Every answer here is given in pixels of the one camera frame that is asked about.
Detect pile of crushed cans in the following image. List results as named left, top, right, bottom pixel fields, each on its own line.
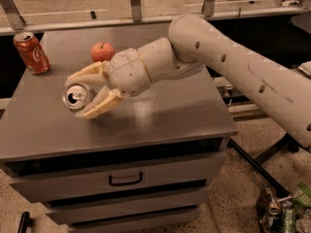
left=256, top=183, right=311, bottom=233

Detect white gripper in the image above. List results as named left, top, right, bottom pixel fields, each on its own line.
left=64, top=48, right=152, bottom=119

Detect metal railing frame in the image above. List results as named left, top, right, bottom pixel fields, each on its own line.
left=0, top=0, right=310, bottom=35

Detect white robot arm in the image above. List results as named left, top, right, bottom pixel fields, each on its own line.
left=65, top=15, right=311, bottom=149

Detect black object on floor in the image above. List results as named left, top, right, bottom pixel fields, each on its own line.
left=17, top=212, right=32, bottom=233

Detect black metal stand legs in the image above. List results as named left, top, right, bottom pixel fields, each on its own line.
left=228, top=133, right=300, bottom=197

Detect red coca-cola can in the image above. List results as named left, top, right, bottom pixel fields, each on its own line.
left=14, top=32, right=50, bottom=75

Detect black drawer handle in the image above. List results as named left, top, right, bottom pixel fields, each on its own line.
left=108, top=171, right=143, bottom=187

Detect grey drawer cabinet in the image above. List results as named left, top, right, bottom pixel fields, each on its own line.
left=0, top=24, right=237, bottom=233

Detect red apple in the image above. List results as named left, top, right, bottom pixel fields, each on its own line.
left=90, top=42, right=116, bottom=62

